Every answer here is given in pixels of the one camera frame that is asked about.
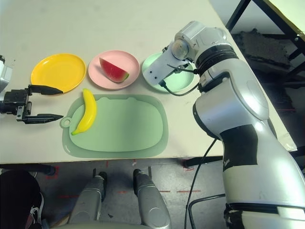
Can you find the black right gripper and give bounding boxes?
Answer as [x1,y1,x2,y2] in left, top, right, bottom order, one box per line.
[166,62,191,74]

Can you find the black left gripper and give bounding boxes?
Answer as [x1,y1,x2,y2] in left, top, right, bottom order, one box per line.
[2,84,64,125]

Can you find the yellow toy banana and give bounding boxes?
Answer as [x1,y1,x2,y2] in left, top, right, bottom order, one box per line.
[71,88,98,136]

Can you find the red watermelon slice toy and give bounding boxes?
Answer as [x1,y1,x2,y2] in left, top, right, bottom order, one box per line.
[99,57,130,83]

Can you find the mint green plastic plate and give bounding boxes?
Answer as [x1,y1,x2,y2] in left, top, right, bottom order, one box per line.
[142,52,195,94]

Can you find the yellow plastic plate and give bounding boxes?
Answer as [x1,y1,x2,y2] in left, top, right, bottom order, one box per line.
[30,53,86,94]

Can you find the pink plastic plate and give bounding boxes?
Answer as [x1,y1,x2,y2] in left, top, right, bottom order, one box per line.
[88,50,141,90]

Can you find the green cutting board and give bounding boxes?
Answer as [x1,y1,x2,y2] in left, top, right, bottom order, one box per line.
[61,94,169,158]

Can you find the dark rough floor mat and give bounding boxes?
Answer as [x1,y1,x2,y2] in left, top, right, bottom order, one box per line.
[232,28,293,70]

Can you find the silver left robot leg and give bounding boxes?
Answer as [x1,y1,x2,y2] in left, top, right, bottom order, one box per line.
[68,171,107,224]

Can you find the silver robot leg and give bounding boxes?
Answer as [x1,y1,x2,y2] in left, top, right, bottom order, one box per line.
[133,169,172,227]
[68,171,107,224]

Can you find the black white sneaker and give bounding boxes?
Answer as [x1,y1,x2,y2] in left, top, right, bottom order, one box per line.
[26,193,45,229]

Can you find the black framed side table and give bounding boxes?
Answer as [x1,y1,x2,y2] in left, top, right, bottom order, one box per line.
[225,0,305,79]

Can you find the clear plastic bag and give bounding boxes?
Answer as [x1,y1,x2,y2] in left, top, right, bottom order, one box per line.
[281,132,298,152]

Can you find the silver right robot leg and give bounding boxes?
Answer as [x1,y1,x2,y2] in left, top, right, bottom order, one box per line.
[133,169,172,227]

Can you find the grey robot torso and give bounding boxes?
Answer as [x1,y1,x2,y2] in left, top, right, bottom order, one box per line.
[51,221,172,229]

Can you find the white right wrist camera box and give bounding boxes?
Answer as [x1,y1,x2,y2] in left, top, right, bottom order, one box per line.
[146,46,179,86]

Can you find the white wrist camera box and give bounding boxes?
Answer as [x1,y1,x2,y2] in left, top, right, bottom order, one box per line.
[146,46,179,86]
[0,55,13,93]

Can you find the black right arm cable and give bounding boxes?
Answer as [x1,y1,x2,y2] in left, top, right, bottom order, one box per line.
[162,80,226,229]

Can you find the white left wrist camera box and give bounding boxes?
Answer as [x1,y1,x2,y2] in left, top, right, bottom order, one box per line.
[0,55,13,93]

